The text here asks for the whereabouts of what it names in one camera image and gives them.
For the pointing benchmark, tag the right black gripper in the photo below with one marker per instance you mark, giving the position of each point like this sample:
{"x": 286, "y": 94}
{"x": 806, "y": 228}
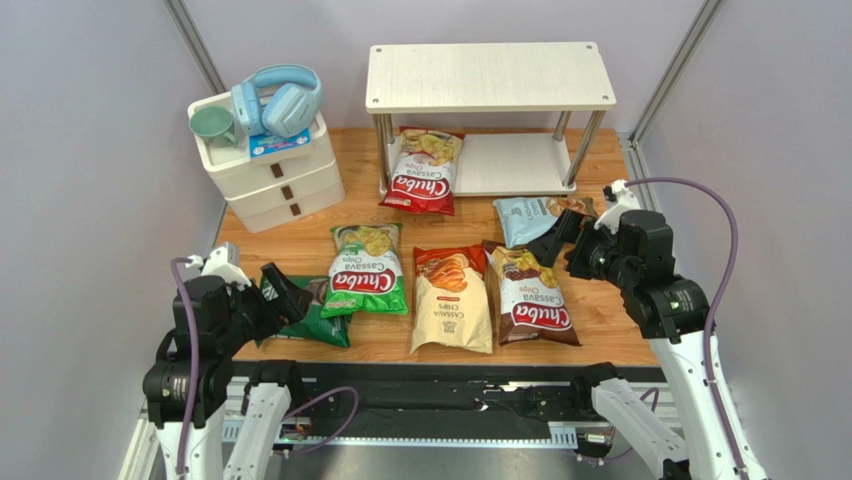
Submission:
{"x": 579, "y": 243}

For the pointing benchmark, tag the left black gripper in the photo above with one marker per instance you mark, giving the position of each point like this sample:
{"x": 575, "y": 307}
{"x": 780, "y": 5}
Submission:
{"x": 293, "y": 301}

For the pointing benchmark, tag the dark green chips bag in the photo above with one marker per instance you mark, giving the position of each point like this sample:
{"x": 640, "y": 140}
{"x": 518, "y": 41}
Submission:
{"x": 333, "y": 331}

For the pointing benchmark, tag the brown Chuba chips bag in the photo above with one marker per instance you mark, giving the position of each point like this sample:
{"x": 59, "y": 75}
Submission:
{"x": 531, "y": 303}

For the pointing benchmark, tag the green Chuba chips bag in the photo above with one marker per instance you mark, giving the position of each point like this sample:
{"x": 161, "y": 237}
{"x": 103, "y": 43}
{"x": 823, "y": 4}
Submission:
{"x": 366, "y": 273}

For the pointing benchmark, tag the cream orange cassava chips bag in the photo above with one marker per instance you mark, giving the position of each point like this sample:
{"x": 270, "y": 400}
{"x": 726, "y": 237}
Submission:
{"x": 451, "y": 299}

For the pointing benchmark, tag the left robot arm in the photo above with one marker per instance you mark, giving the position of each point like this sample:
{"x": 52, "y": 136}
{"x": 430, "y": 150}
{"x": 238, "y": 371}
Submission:
{"x": 187, "y": 387}

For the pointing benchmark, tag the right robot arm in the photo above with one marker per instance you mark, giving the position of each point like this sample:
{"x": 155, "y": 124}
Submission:
{"x": 671, "y": 312}

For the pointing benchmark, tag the light blue cassava chips bag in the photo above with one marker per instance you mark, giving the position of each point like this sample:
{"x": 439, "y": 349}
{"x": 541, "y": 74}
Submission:
{"x": 524, "y": 219}

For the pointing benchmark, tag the red Chuba chips bag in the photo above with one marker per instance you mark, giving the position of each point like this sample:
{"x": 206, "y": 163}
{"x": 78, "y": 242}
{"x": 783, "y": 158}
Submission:
{"x": 424, "y": 178}

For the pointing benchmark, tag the white two-tier shelf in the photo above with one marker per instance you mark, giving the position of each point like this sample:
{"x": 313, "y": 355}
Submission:
{"x": 568, "y": 78}

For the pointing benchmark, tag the white three-drawer organizer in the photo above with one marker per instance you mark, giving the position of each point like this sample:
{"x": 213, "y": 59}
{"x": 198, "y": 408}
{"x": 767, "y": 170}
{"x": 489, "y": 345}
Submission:
{"x": 269, "y": 191}

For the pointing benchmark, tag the blue sticker card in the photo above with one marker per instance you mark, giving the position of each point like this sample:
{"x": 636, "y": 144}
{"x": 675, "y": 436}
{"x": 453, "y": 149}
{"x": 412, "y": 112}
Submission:
{"x": 268, "y": 144}

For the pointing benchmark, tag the green ceramic mug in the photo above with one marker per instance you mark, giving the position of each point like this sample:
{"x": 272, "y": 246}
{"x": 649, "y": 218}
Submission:
{"x": 215, "y": 126}

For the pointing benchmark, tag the light blue headphones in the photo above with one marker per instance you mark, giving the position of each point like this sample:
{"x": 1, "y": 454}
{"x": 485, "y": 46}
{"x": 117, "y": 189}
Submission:
{"x": 282, "y": 99}

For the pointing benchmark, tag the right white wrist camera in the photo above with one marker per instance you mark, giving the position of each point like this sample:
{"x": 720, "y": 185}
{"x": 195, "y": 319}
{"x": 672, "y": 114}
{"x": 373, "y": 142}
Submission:
{"x": 619, "y": 199}

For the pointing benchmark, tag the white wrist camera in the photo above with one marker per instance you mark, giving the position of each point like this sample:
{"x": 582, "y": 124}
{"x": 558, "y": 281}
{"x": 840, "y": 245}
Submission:
{"x": 222, "y": 261}
{"x": 619, "y": 199}

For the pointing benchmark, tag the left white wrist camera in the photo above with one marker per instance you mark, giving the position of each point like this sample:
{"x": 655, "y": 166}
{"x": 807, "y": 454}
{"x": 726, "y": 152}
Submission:
{"x": 222, "y": 261}

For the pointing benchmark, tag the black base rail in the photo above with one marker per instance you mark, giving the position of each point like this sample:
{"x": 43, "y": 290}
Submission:
{"x": 386, "y": 404}

